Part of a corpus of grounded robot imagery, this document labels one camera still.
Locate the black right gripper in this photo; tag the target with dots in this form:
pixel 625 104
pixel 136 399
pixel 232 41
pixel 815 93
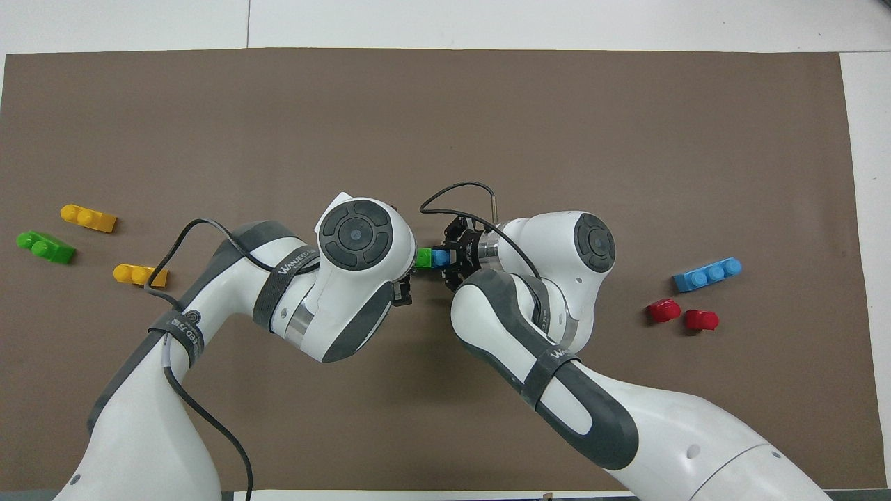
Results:
pixel 465 254

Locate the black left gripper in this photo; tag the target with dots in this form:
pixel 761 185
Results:
pixel 402 291

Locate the blue three-stud toy block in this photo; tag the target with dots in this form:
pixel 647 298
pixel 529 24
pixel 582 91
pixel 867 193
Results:
pixel 440 258
pixel 707 274

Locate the green two-stud toy block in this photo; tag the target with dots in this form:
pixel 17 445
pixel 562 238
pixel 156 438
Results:
pixel 46 247
pixel 422 258

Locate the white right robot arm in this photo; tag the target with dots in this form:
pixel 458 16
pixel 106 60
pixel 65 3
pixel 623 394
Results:
pixel 661 431

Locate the red one-stud toy block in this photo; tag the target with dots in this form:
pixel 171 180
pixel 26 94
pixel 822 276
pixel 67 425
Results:
pixel 702 320
pixel 665 310

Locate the yellow two-stud toy block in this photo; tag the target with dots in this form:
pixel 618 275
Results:
pixel 132 275
pixel 89 219

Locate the brown paper table mat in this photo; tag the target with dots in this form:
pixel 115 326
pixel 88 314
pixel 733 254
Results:
pixel 445 104

